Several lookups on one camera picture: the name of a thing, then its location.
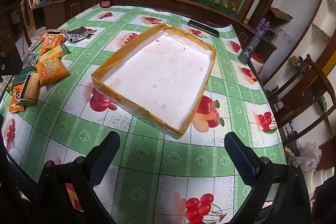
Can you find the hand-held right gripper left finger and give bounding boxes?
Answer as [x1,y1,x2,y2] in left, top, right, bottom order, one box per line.
[34,131,121,224]

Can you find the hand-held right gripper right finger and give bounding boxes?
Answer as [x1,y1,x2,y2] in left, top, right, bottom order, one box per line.
[218,132,312,224]

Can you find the small silver foil packet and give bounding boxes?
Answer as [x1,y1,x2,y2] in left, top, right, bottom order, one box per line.
[22,52,38,69]

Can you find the clear cracker packet green edge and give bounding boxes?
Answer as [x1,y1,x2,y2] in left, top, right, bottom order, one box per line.
[16,71,40,105]

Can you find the small orange snack packet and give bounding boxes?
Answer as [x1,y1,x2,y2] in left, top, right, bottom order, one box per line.
[9,85,27,113]

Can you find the large orange biscuit packet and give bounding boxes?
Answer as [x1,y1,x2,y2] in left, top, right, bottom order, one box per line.
[35,59,71,87]

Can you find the orange packet with round logo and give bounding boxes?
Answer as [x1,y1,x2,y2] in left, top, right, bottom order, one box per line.
[39,36,66,55]

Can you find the cream cracker packet green ends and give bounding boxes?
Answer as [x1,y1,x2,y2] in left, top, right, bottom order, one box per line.
[39,45,70,62]

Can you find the orange packet with dark window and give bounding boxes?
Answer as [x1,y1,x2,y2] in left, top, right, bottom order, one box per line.
[39,29,69,42]

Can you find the large silver foil packet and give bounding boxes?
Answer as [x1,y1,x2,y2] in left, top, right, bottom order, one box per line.
[63,27,91,42]

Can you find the yellow tray of snacks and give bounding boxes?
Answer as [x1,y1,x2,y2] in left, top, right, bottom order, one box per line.
[91,24,217,140]

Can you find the green fruit print tablecloth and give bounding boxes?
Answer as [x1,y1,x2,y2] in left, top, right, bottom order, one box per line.
[0,5,286,224]

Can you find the white plastic bag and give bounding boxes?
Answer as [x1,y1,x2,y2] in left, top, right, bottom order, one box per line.
[295,142,323,172]

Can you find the dark wooden cabinet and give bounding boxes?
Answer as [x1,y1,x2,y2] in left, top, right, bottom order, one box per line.
[24,0,252,38]

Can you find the stack of white cups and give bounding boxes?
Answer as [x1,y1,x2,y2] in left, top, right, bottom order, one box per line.
[308,168,336,194]

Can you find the dark wooden armchair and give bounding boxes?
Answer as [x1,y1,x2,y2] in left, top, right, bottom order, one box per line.
[268,54,336,146]

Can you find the silver flashlight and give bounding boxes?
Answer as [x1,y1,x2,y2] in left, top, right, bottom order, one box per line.
[238,33,263,65]

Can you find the black phone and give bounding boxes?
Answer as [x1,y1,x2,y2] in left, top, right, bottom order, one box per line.
[187,20,220,38]

